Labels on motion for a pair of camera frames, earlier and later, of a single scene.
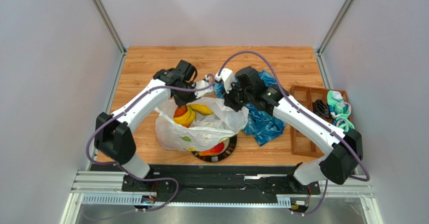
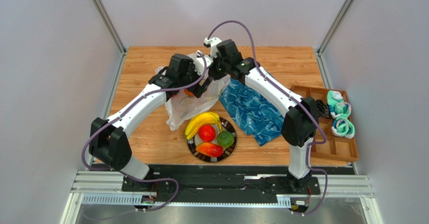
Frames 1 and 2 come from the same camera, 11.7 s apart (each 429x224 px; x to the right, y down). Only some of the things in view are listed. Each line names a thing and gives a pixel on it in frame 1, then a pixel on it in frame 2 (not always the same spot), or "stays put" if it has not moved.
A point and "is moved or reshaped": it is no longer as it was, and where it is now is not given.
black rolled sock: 320,108 stays put
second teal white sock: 344,123 stays put
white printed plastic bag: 207,130 is moved or reshaped
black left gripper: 180,102 to 197,89
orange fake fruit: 180,110 is moved or reshaped
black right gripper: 232,98 to 217,69
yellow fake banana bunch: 188,118 to 200,120
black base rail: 216,185 stays put
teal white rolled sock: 338,107 stays put
